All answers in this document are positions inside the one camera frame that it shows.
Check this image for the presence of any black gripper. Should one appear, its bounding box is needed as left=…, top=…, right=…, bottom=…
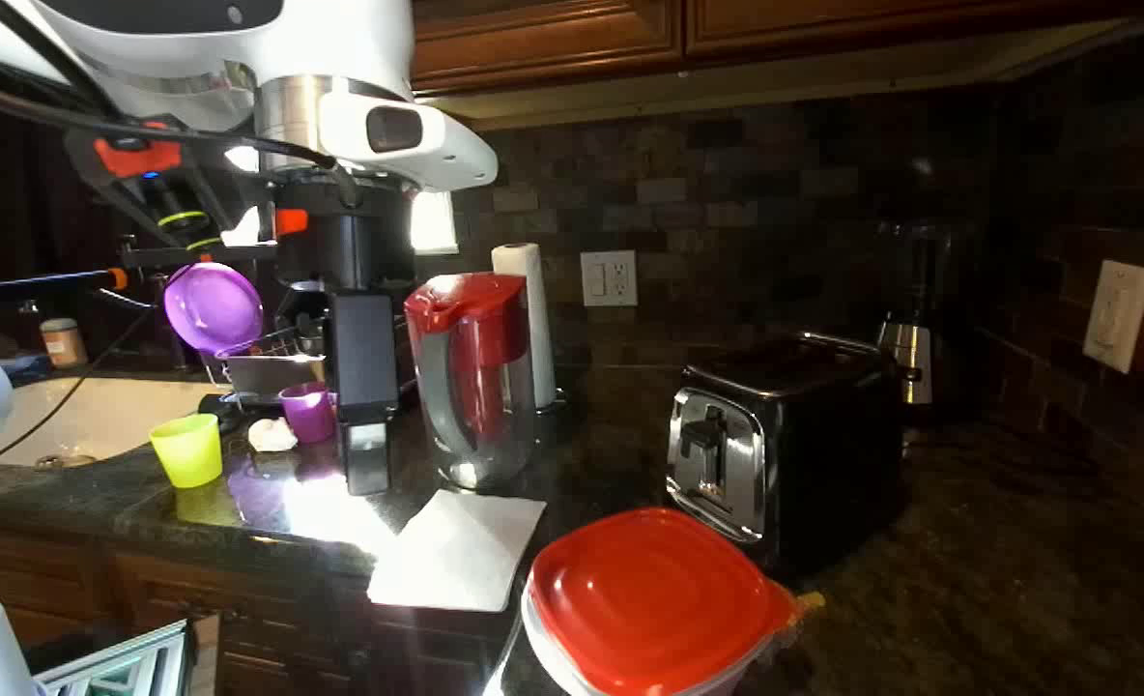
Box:
left=325, top=209, right=401, bottom=497

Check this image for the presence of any red plastic lid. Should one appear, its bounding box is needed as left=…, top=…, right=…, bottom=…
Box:
left=522, top=502, right=829, bottom=696

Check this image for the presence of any purple plastic cup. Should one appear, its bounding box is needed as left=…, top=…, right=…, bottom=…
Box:
left=273, top=380, right=340, bottom=448

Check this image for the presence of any small white round object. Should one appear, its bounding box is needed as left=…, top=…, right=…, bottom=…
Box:
left=242, top=415, right=304, bottom=460

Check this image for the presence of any grey metal container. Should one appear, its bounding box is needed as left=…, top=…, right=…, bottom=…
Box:
left=224, top=348, right=334, bottom=404

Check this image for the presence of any white paper napkin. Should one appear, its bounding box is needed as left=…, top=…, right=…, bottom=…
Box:
left=362, top=487, right=554, bottom=617

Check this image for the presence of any green plastic cup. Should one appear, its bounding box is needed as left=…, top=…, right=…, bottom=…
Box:
left=147, top=411, right=227, bottom=496

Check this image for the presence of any white paper towel roll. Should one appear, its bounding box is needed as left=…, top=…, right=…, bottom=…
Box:
left=486, top=239, right=561, bottom=415

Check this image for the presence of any small beige jar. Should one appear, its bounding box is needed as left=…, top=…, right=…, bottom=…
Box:
left=34, top=314, right=94, bottom=371

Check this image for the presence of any orange clamp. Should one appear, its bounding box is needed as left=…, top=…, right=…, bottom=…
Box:
left=89, top=122, right=191, bottom=187

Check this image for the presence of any black and chrome toaster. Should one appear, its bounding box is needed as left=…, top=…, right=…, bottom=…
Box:
left=660, top=323, right=910, bottom=580

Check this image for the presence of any dark blender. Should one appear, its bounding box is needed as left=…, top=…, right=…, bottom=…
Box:
left=870, top=215, right=964, bottom=411

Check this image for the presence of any white wall outlet plate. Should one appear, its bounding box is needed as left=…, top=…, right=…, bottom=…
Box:
left=576, top=249, right=641, bottom=314

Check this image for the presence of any black cable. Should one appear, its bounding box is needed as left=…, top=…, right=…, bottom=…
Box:
left=0, top=305, right=155, bottom=475

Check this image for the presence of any white wire rack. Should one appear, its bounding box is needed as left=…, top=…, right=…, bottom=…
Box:
left=26, top=616, right=196, bottom=696

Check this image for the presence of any wooden wall cabinet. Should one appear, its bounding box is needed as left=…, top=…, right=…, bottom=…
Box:
left=405, top=0, right=1144, bottom=98

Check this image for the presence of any white light switch plate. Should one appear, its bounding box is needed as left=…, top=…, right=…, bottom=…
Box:
left=1077, top=255, right=1144, bottom=380

